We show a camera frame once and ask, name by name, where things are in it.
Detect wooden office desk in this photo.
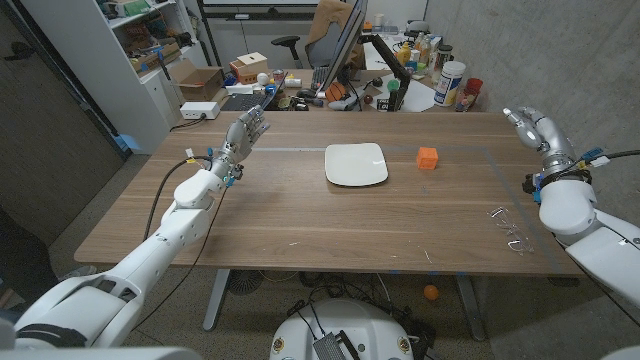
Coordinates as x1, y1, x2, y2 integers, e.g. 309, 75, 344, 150
214, 67, 486, 114

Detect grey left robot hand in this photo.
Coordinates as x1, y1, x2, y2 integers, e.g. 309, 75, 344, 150
209, 105, 271, 184

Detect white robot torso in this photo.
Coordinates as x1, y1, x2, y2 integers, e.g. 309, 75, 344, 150
269, 298, 415, 360

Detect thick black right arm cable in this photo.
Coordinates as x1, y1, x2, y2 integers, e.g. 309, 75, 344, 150
574, 148, 640, 169

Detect grey table leg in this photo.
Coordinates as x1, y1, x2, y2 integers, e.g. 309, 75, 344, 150
454, 273, 487, 342
202, 268, 231, 332

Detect black keyboard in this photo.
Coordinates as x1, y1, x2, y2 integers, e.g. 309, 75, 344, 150
310, 65, 331, 92

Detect white shelf unit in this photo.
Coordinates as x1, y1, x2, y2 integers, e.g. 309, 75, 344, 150
19, 0, 211, 155

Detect brown jacket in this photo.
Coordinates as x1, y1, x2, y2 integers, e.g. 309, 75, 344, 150
305, 0, 354, 46

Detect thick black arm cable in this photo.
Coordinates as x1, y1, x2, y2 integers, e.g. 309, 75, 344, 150
574, 148, 640, 169
143, 155, 214, 241

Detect white power box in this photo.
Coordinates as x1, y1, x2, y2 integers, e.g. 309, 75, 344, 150
179, 101, 221, 121

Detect orange cube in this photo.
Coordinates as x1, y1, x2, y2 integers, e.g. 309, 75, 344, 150
416, 146, 440, 171

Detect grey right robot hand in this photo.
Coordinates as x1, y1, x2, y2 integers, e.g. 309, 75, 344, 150
502, 105, 581, 175

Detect person in dark trousers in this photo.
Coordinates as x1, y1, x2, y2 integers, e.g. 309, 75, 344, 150
0, 204, 97, 304

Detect grey office chair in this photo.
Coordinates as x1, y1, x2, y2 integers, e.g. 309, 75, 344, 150
271, 22, 351, 70

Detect black laptop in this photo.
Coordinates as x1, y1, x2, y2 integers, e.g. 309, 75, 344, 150
220, 74, 287, 112

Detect white canister blue label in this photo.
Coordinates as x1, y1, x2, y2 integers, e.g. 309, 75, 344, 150
433, 60, 467, 107

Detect blue plastic piece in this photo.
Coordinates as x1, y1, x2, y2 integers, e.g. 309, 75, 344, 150
115, 132, 141, 152

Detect cardboard box white lid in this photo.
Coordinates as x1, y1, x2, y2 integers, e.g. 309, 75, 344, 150
229, 51, 270, 85

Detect computer monitor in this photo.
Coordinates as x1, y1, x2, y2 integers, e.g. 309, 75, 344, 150
327, 0, 370, 94

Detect dark jar black lid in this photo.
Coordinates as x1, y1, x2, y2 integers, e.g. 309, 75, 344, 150
430, 44, 454, 84

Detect small basketball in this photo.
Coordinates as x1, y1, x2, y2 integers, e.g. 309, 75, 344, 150
325, 81, 347, 103

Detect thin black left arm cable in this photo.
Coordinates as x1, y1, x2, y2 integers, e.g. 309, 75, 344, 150
132, 187, 229, 332

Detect open cardboard box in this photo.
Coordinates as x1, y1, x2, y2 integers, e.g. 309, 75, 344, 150
168, 58, 226, 103

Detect white paper sheet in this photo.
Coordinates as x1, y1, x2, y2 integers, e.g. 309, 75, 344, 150
372, 74, 437, 113

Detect clear glasses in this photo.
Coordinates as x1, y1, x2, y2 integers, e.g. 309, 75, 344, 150
488, 206, 535, 256

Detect black round fan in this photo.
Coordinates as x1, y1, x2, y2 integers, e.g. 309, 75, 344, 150
227, 269, 265, 296

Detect white square plate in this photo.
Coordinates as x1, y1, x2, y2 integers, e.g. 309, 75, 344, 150
324, 142, 390, 188

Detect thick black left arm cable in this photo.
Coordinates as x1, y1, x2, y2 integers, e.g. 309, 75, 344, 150
143, 155, 214, 241

